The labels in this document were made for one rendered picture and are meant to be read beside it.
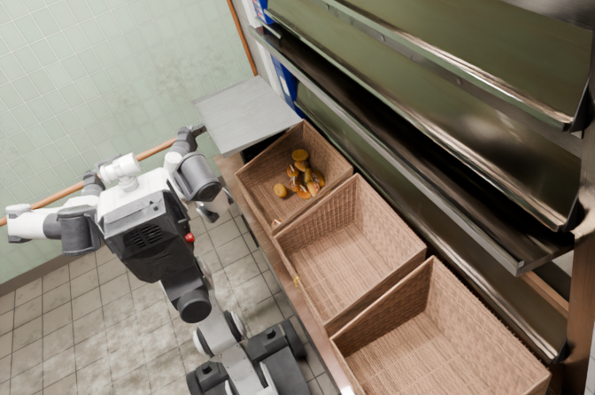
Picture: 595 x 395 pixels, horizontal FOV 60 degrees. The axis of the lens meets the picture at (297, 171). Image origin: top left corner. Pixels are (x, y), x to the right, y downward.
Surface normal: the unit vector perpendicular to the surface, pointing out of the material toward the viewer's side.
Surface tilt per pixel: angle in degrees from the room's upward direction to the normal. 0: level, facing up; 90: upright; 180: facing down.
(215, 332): 60
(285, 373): 0
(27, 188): 90
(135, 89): 90
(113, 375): 0
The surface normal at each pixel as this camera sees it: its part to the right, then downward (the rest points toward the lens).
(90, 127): 0.39, 0.49
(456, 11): -0.92, 0.16
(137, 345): -0.27, -0.75
